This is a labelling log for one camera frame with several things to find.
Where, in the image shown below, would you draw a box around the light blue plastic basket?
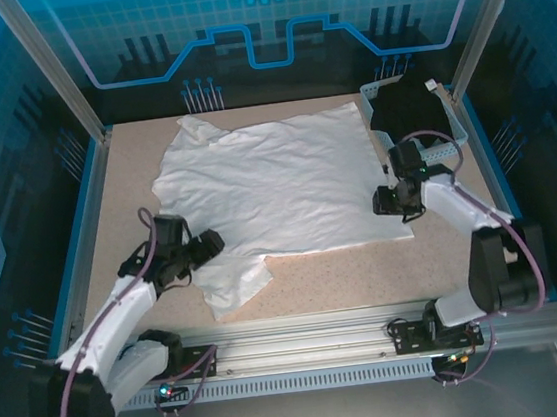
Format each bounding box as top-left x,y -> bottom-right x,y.
358,69 -> 470,169

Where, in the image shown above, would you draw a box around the white t-shirt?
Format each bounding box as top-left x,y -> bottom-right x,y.
142,91 -> 424,328

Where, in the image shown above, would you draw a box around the black garment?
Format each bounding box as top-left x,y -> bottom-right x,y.
364,73 -> 455,152

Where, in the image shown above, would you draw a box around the small connector with lights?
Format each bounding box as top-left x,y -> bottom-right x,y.
151,379 -> 191,406
433,350 -> 472,376

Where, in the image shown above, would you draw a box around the aluminium table side rail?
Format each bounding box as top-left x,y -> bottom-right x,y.
31,129 -> 137,359
448,79 -> 547,311

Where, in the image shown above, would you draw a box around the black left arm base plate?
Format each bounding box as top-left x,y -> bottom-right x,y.
168,343 -> 221,382

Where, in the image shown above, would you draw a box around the aluminium mounting rail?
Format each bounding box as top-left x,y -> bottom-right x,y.
66,287 -> 546,394

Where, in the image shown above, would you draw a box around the aluminium frame post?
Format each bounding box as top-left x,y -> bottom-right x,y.
438,0 -> 548,104
0,0 -> 114,155

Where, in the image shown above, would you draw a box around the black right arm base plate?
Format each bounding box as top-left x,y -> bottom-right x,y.
389,310 -> 485,356

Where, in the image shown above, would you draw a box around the slotted grey cable duct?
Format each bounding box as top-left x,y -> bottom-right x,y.
122,356 -> 438,413

